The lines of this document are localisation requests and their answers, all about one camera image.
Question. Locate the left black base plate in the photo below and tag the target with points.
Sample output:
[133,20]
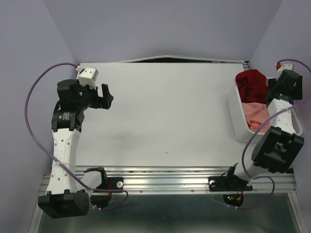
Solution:
[111,183]

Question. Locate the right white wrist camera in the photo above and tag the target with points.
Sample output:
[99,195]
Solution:
[281,67]

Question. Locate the aluminium rail frame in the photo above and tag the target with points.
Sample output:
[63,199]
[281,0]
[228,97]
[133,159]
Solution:
[169,128]

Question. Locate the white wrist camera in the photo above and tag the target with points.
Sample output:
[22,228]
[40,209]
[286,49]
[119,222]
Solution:
[281,67]
[87,76]

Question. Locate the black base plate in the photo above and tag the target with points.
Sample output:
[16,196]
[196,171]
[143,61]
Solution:
[111,183]
[216,184]

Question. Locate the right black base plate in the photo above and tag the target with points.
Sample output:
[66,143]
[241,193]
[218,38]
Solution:
[216,184]

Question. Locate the white backdrop board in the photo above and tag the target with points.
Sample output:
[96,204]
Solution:
[180,59]

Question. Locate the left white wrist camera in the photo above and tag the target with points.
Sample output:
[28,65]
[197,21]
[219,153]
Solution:
[87,76]

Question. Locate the white plastic bin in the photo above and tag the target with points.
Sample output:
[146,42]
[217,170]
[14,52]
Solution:
[241,129]

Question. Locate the red skirt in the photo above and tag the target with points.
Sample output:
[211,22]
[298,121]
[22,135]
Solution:
[252,86]

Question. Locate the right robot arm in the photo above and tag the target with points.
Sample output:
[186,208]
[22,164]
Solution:
[280,144]

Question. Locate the pink pleated skirt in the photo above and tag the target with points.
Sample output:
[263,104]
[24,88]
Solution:
[255,114]

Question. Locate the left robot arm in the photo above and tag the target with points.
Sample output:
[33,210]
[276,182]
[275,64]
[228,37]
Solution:
[66,195]

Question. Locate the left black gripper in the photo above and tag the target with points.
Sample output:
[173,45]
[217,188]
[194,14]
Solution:
[104,102]

